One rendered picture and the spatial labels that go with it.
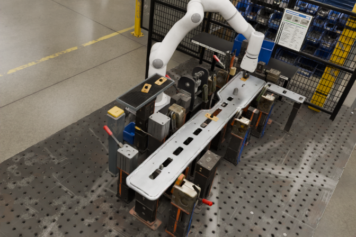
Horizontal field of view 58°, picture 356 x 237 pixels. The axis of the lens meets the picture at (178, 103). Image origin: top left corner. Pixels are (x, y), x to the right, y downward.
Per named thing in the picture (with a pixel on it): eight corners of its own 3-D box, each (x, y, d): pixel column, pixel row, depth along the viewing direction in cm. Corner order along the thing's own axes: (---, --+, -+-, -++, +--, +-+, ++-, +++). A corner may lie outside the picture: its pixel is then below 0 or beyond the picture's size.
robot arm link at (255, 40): (245, 47, 218) (247, 54, 211) (250, 29, 210) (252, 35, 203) (257, 48, 219) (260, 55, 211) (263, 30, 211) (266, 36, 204)
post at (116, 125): (115, 178, 190) (116, 120, 164) (106, 171, 193) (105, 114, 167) (124, 170, 195) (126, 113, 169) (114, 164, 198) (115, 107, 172)
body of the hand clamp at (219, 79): (216, 112, 252) (225, 74, 231) (208, 109, 255) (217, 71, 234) (220, 109, 256) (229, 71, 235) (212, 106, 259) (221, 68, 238)
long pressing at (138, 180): (159, 206, 144) (159, 204, 143) (120, 181, 153) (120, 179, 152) (267, 82, 242) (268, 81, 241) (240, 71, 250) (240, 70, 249)
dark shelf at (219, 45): (289, 81, 245) (291, 78, 243) (189, 41, 279) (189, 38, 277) (297, 71, 260) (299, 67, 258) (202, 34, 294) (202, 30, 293)
